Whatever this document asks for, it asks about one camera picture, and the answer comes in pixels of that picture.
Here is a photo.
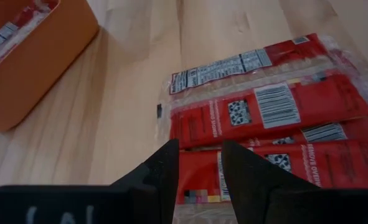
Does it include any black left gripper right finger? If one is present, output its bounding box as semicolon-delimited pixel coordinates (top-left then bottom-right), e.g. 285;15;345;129
220;139;324;224

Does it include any orange plastic basket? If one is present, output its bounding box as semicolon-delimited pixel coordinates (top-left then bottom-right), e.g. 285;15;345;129
0;0;100;133

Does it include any red popcorn bag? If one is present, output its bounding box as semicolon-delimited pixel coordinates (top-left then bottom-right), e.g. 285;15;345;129
0;0;60;76
172;139;368;224
239;115;368;147
157;32;368;150

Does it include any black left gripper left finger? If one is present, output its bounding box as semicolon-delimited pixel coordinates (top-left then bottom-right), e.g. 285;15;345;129
110;139;181;224

